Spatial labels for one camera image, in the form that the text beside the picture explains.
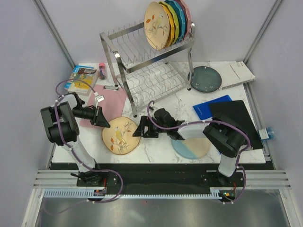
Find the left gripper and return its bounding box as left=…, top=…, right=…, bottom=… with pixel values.
left=72, top=106, right=110, bottom=128

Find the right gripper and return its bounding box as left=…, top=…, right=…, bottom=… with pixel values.
left=132, top=116, right=168, bottom=138

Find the beige bird plate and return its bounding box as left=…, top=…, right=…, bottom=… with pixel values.
left=144, top=1, right=169, bottom=50
left=101, top=116, right=141, bottom=155

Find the cream and blue plate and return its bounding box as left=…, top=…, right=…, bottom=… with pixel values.
left=171, top=138, right=211, bottom=159

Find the dark blue-grey plate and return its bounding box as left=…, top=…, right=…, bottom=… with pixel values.
left=190, top=66, right=222, bottom=93

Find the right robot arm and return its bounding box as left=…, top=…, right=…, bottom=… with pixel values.
left=133, top=108, right=250, bottom=186

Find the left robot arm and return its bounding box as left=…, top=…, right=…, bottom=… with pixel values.
left=40, top=92, right=110, bottom=187

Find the steel two-tier dish rack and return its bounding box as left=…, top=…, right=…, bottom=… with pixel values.
left=99, top=22, right=196, bottom=117

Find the pink clipboard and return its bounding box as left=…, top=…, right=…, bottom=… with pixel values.
left=80, top=85, right=127, bottom=128

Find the pink capped tube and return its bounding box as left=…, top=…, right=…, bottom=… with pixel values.
left=98, top=63, right=107, bottom=80

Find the illustrated book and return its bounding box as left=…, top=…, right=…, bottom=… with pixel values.
left=64, top=65, right=98, bottom=96

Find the blue folder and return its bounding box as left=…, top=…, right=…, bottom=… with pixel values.
left=192, top=95, right=233, bottom=122

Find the black clipboard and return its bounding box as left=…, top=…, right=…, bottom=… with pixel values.
left=209, top=100, right=263, bottom=149

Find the yellow dotted plate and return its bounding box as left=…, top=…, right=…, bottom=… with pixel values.
left=159, top=1, right=175, bottom=47

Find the white spiral notebook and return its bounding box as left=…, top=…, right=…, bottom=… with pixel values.
left=216, top=61, right=256, bottom=90

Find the teal dotted plate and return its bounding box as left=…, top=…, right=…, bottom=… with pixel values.
left=167, top=0, right=186, bottom=43

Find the green scalloped plate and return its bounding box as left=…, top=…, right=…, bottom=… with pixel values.
left=164, top=0, right=179, bottom=44

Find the pink dotted plate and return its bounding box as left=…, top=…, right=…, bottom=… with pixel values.
left=178, top=0, right=191, bottom=36

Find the blue clip object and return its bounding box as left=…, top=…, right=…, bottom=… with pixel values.
left=258, top=127, right=275, bottom=140

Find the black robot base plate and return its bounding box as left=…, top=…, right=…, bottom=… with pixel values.
left=49, top=162, right=276, bottom=197

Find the white cable duct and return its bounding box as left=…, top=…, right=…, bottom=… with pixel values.
left=43, top=187, right=237, bottom=199

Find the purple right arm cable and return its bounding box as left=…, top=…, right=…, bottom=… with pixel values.
left=147, top=101, right=251, bottom=204

